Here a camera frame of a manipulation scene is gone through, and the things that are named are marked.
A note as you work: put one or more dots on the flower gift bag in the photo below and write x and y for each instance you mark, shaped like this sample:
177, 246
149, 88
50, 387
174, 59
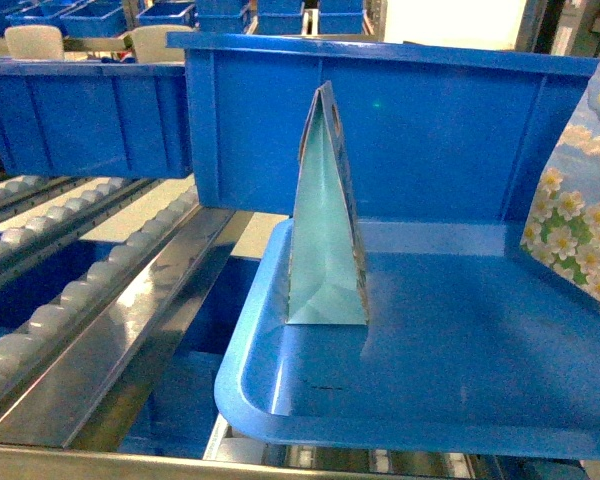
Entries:
327, 265
562, 229

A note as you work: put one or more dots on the white roller conveyor track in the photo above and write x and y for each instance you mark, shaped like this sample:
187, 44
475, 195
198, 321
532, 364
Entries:
20, 349

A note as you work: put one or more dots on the large blue bin behind tray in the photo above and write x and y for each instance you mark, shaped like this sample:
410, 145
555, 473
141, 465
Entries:
431, 133

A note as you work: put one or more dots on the blue plastic tray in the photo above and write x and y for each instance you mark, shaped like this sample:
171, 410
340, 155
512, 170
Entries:
472, 346

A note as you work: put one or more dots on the blue bin at left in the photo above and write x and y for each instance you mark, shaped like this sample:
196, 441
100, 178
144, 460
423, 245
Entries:
93, 119

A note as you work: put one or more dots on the steel rack rail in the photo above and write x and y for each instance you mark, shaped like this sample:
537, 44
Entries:
93, 387

